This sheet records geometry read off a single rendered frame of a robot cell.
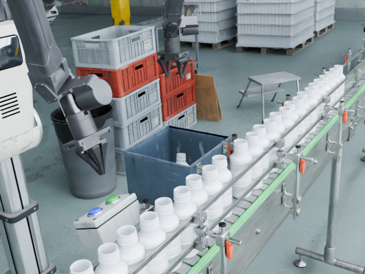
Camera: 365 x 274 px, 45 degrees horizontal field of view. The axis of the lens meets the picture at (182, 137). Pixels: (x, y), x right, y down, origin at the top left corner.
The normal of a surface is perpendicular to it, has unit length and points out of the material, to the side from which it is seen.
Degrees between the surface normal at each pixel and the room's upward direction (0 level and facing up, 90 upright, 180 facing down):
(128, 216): 70
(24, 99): 90
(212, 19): 89
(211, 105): 99
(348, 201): 0
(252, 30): 90
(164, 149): 90
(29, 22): 114
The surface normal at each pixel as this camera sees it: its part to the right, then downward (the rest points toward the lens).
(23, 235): 0.83, 0.16
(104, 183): 0.61, 0.33
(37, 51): -0.23, 0.64
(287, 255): -0.06, -0.92
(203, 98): -0.51, 0.51
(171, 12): 0.11, 0.84
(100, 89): 0.80, -0.19
